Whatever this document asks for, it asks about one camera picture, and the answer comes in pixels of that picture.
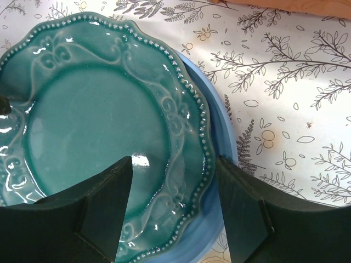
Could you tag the blue plate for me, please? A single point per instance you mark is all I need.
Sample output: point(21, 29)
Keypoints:
point(201, 234)

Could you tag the floral patterned table mat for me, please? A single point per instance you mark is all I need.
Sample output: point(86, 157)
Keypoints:
point(284, 78)

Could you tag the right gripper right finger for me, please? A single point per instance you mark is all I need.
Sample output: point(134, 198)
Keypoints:
point(264, 224)

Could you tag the orange plastic bin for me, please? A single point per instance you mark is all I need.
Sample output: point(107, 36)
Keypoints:
point(335, 8)

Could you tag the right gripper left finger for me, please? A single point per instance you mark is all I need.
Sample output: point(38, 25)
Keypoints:
point(82, 223)

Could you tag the teal embossed scalloped plate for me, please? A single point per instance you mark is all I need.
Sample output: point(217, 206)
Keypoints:
point(85, 91)

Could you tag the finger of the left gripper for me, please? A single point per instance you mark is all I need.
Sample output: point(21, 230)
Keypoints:
point(5, 107)

